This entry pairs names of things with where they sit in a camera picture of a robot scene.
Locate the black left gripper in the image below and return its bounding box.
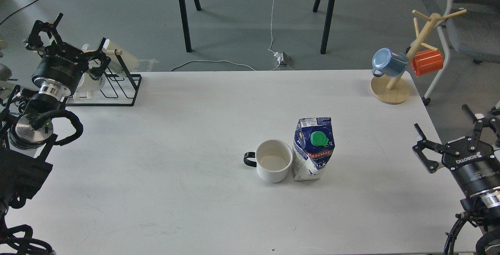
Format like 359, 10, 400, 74
23, 12, 112, 96

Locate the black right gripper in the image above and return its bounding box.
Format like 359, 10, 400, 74
412, 104, 500, 198

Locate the blue white milk carton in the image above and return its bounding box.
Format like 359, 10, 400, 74
292, 117, 335, 181

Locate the white mug black handle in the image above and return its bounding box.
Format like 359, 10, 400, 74
243, 139, 293, 183

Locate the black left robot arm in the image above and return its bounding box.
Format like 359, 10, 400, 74
0, 14, 111, 255

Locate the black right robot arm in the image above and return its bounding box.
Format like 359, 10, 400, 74
412, 104, 500, 255

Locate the orange plastic cup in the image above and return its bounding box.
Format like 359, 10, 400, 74
411, 49, 444, 77

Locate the blue plastic cup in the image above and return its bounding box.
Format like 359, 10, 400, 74
371, 48, 409, 78

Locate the white mug on rack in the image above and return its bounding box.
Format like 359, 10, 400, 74
73, 73, 106, 100

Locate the cream mug on rack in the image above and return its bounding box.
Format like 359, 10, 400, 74
103, 39, 139, 77

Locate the wooden mug tree stand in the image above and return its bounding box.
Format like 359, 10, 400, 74
370, 9, 467, 104

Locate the grey office chair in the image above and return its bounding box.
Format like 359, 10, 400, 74
422, 0, 500, 106

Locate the black table leg left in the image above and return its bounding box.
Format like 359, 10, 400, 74
174, 0, 202, 53

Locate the black table leg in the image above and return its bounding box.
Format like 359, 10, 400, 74
174, 0, 202, 53
312, 0, 336, 55

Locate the white power plug adapter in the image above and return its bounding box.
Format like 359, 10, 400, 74
273, 52, 293, 68

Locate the black table leg right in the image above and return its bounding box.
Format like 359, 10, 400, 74
312, 0, 336, 55

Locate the black wire dish rack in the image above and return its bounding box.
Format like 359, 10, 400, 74
65, 50, 142, 107

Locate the white floor cable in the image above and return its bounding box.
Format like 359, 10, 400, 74
171, 0, 291, 71

